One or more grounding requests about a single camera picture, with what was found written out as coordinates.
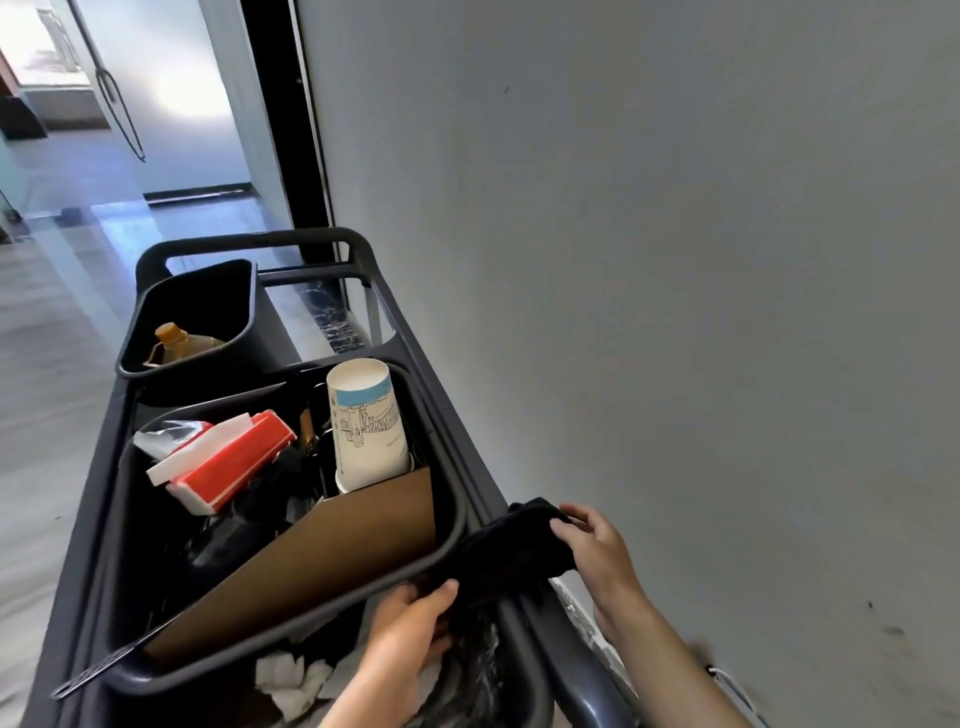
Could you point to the person's left hand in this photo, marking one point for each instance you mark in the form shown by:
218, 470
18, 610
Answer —
405, 645

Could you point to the person's right hand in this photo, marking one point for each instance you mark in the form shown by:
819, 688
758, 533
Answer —
600, 562

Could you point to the black cleaning cloth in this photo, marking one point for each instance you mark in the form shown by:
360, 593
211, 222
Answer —
510, 547

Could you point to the person's right forearm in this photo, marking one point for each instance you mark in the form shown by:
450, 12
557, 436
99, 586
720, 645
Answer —
675, 675

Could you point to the dark grey service cart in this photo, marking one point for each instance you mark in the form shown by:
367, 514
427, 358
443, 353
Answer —
461, 442

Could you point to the shiny black plastic bag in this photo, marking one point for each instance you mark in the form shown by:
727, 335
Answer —
472, 675

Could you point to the brown cardboard piece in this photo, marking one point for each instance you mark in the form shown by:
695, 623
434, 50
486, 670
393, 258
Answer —
337, 547

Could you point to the crumpled white tissue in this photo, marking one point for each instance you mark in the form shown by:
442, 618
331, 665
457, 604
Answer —
289, 679

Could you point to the crumpled black plastic packaging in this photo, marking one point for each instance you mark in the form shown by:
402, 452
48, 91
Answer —
247, 517

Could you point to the white blue paper cup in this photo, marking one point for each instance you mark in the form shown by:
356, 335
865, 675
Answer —
367, 442

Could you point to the red white carton box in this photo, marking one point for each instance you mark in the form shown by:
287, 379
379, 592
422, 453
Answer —
232, 465

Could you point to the large black bin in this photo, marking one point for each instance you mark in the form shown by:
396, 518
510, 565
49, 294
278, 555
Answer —
142, 540

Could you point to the clear plastic wrapper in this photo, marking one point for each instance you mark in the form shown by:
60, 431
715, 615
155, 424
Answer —
165, 439

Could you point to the brown plastic bottle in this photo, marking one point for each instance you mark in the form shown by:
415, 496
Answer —
176, 345

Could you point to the small black bin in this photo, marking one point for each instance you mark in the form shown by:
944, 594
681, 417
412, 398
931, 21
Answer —
202, 300

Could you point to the glass door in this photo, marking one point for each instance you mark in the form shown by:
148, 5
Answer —
180, 90

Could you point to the black door frame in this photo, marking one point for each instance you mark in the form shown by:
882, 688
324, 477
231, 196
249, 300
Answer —
289, 112

